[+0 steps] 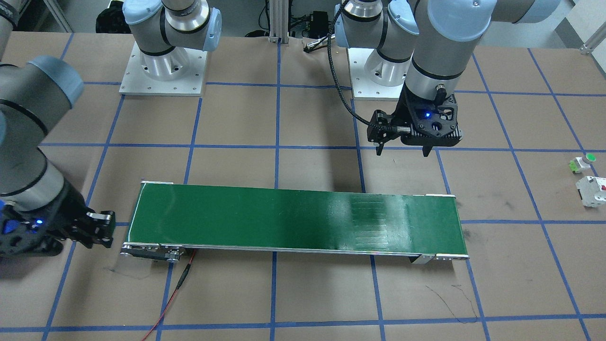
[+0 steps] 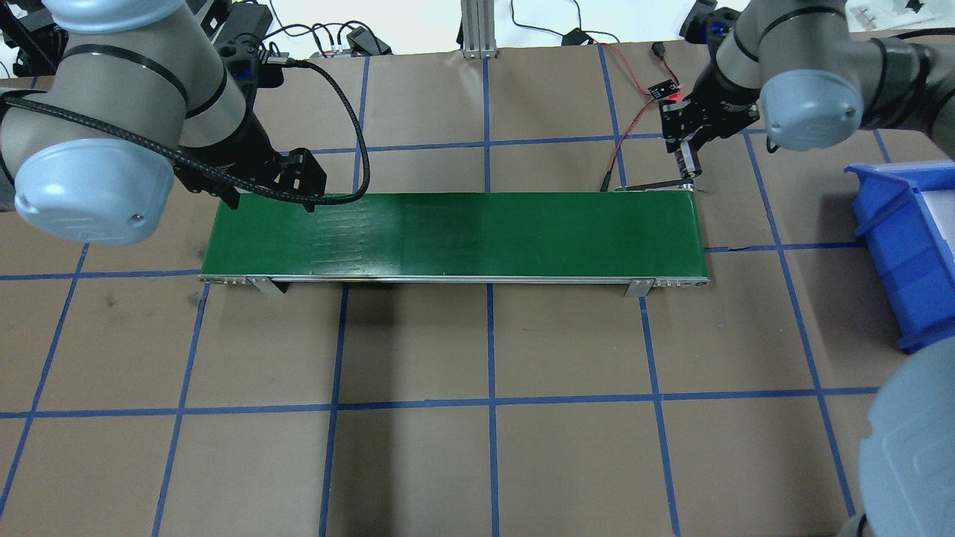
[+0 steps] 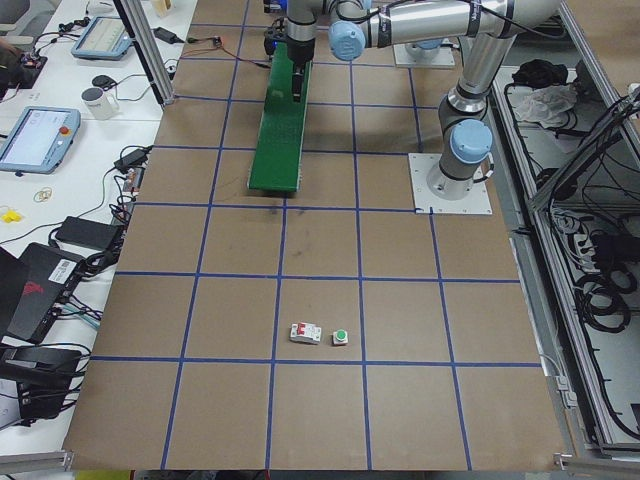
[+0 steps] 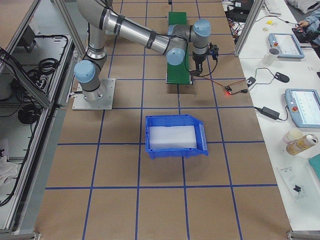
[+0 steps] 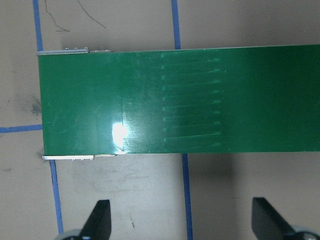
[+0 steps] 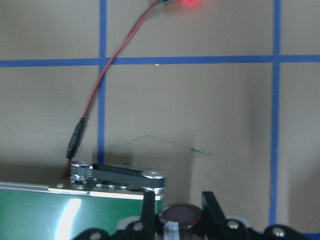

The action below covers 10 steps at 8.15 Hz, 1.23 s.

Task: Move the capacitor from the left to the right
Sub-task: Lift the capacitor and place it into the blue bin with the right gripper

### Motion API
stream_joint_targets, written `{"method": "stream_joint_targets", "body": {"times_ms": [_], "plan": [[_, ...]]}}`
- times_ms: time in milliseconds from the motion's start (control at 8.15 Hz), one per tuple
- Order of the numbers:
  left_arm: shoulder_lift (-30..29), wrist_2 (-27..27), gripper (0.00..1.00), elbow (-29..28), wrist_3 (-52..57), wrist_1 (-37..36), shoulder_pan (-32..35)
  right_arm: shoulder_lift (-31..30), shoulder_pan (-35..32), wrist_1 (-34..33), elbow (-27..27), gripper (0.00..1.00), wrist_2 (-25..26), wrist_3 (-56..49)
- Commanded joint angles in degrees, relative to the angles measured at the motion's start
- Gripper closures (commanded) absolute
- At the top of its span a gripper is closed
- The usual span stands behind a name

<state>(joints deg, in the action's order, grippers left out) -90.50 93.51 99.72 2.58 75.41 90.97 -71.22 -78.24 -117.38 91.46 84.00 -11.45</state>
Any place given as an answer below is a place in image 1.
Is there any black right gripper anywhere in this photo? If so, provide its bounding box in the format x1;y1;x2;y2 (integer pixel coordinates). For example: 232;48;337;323
0;183;116;258

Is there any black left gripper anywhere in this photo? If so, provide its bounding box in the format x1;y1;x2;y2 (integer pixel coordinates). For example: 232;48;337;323
366;87;463;157

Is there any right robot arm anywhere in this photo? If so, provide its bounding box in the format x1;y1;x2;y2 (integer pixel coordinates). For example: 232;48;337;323
0;0;222;258

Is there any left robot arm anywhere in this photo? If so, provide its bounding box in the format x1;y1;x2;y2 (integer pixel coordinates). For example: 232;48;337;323
330;0;559;157

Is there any green conveyor belt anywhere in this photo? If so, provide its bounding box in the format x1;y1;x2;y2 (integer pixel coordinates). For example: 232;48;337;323
121;181;469;264

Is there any white circuit breaker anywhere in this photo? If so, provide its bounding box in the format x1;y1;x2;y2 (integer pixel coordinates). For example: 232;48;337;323
575;176;606;207

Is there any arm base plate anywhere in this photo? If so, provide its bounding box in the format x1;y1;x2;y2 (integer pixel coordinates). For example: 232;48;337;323
119;44;208;97
348;48;411;101

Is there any red conveyor power wire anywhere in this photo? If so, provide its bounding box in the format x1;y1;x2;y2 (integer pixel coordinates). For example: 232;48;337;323
141;250;197;341

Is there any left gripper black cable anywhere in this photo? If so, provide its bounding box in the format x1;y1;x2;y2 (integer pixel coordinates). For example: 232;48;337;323
328;2;408;131

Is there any green push button switch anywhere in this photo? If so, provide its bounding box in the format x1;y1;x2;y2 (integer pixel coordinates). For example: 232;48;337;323
568;153;597;173

